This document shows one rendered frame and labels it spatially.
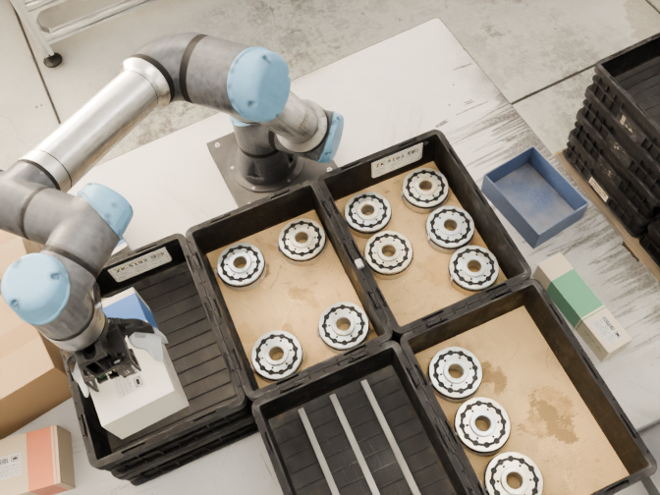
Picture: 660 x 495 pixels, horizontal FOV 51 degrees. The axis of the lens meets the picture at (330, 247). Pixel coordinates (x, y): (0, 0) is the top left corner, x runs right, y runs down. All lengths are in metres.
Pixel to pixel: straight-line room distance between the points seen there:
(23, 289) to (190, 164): 1.04
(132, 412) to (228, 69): 0.55
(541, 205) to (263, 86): 0.85
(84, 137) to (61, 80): 2.15
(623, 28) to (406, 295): 1.99
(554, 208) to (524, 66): 1.30
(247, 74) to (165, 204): 0.75
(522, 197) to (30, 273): 1.20
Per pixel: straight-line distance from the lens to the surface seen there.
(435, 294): 1.46
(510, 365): 1.42
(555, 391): 1.42
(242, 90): 1.12
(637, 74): 2.35
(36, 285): 0.87
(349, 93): 1.91
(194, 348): 1.46
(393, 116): 1.86
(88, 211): 0.91
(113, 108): 1.10
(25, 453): 1.59
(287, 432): 1.38
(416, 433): 1.36
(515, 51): 3.01
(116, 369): 1.04
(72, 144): 1.04
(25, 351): 1.56
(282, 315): 1.45
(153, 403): 1.13
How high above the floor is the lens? 2.16
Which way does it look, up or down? 62 degrees down
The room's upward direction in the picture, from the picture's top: 9 degrees counter-clockwise
